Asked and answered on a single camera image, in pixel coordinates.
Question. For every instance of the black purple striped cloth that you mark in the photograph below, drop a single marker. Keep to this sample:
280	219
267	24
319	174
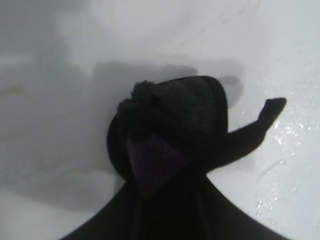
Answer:
175	120

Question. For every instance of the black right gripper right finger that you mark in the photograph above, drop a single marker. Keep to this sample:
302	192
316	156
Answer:
230	222

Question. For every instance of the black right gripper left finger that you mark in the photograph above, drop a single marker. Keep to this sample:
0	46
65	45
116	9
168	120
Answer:
112	220

